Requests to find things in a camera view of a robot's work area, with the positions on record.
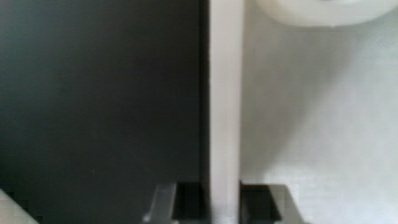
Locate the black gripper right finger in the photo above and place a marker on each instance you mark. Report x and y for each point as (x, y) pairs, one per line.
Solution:
(267, 205)

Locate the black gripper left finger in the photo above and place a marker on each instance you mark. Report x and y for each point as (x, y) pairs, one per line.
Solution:
(179, 205)

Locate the white desk top tray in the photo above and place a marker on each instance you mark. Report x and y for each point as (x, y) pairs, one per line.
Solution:
(305, 109)

